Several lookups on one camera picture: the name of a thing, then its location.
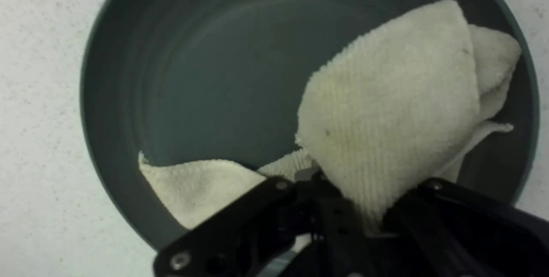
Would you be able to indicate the white terry towel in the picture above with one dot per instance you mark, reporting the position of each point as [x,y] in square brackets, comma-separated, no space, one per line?
[386,114]

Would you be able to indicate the dark grey-green plate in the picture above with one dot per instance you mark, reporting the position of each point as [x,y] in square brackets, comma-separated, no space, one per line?
[206,97]

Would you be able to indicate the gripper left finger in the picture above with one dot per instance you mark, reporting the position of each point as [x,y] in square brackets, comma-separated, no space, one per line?
[240,230]

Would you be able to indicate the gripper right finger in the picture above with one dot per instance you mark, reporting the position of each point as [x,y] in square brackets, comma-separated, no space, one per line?
[467,234]

